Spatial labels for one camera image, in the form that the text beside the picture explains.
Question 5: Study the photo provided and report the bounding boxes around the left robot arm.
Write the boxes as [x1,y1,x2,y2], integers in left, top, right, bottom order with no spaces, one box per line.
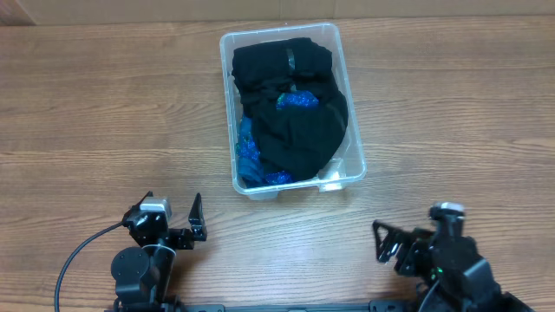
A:
[111,192,207,312]

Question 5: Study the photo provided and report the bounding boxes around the clear plastic storage bin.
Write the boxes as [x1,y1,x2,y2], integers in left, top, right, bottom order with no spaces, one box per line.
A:
[219,23,367,200]

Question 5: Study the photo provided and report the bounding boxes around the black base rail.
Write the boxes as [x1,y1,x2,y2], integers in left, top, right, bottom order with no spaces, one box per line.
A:
[107,299,410,312]

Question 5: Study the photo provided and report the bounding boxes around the black taped garment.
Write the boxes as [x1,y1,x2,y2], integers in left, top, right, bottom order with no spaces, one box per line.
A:
[236,76,346,114]

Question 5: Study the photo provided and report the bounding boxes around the small black garment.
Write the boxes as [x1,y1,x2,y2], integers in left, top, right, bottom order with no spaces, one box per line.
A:
[232,37,332,89]

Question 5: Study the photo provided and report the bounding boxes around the black sock garment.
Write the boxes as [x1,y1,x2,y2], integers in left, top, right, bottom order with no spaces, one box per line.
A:
[252,91,349,181]

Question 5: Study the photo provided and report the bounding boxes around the blue denim jeans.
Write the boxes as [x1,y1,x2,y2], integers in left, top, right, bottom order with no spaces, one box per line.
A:
[236,115,265,187]

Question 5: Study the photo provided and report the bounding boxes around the shiny blue sequin garment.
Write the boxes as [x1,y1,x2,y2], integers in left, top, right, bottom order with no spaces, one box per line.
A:
[263,91,319,186]

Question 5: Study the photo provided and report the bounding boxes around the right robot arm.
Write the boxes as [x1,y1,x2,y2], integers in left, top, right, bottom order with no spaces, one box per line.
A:
[369,202,532,312]

